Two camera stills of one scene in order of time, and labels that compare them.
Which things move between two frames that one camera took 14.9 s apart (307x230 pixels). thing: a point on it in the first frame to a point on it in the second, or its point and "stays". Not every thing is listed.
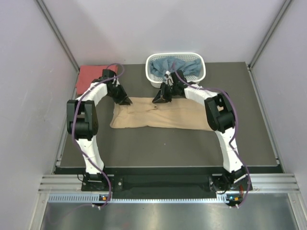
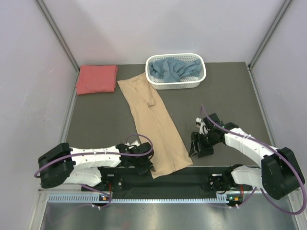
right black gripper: x=161 y=93 to x=204 y=151
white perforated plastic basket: x=159 y=81 stays
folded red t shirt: x=88 y=73 stays
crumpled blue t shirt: x=160 y=67 stays
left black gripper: x=123 y=99 to x=145 y=169
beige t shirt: x=176 y=114 to x=155 y=125
